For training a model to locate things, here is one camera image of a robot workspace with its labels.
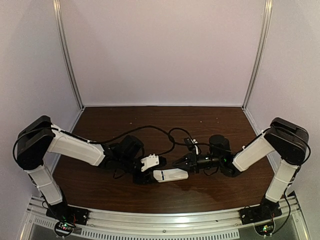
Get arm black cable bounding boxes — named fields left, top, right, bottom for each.
left=13, top=125, right=176, bottom=161
left=167, top=128, right=213, bottom=148

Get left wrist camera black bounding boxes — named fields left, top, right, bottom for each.
left=140, top=154, right=167, bottom=172

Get white remote control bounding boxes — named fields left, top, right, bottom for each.
left=152, top=168, right=189, bottom=183

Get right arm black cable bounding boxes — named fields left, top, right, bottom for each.
left=167, top=128, right=213, bottom=148

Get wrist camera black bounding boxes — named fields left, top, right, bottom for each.
left=183, top=137, right=201, bottom=155
left=140, top=154, right=167, bottom=172

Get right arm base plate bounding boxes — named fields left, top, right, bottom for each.
left=238, top=203, right=282, bottom=225

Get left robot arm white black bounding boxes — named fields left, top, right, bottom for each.
left=12, top=115, right=161, bottom=215

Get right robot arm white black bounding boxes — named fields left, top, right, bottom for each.
left=172, top=117, right=311, bottom=218

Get controller board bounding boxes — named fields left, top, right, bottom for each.
left=254, top=220, right=275, bottom=237
left=53, top=221, right=76, bottom=237

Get aluminium front rail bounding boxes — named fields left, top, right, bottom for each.
left=17, top=196, right=311, bottom=240

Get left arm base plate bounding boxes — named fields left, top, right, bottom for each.
left=45, top=204, right=89, bottom=226

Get right controller board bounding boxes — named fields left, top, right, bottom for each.
left=254, top=220, right=275, bottom=237

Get left aluminium corner post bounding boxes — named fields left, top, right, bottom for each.
left=52, top=0, right=85, bottom=110

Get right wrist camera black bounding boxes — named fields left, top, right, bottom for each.
left=183, top=137, right=201, bottom=155

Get right aluminium corner post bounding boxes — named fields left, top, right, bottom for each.
left=242, top=0, right=273, bottom=111

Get aluminium corner post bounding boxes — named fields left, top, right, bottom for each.
left=52, top=0, right=85, bottom=110
left=242, top=0, right=273, bottom=111

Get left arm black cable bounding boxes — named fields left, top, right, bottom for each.
left=13, top=125, right=176, bottom=161

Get left controller board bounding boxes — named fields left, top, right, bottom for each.
left=53, top=221, right=76, bottom=237

